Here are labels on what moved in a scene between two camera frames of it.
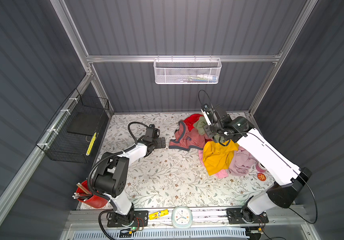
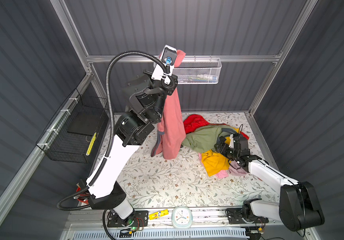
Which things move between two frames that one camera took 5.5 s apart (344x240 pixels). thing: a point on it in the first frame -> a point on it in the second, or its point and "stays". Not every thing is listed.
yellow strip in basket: (91, 144) stays
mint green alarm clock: (182, 217) stays
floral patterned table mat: (169, 178) stays
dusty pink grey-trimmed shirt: (185, 140) -> (170, 142)
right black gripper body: (210, 130) -> (228, 151)
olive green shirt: (199, 123) -> (204, 139)
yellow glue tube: (158, 214) stays
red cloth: (191, 120) stays
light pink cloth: (222, 174) stays
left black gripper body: (157, 144) -> (156, 109)
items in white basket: (200, 78) stays
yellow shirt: (217, 157) stays
